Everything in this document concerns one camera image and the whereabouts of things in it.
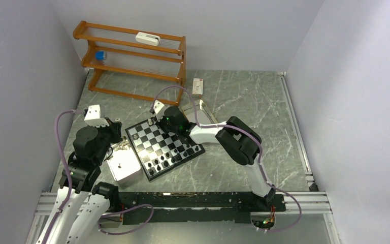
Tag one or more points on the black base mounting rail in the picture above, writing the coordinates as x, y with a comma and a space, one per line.
161, 207

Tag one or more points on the wooden three-tier rack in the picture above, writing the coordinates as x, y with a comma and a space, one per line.
125, 55

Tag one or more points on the blue cap on rack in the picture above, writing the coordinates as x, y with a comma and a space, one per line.
100, 55

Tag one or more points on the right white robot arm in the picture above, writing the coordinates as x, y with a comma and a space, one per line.
241, 143

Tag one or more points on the small white red box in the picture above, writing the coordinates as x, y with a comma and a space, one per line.
197, 86

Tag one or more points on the black white chess board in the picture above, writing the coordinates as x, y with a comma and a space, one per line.
159, 152

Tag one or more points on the white device on rack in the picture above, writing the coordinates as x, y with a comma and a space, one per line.
148, 39

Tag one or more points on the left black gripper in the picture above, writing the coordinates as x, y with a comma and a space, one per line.
115, 128

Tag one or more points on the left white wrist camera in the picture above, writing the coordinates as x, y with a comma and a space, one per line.
95, 117

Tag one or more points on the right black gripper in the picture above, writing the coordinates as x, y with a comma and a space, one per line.
159, 124

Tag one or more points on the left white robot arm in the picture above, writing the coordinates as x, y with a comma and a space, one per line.
80, 201

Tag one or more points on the silver tin with white pieces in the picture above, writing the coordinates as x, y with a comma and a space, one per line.
122, 161

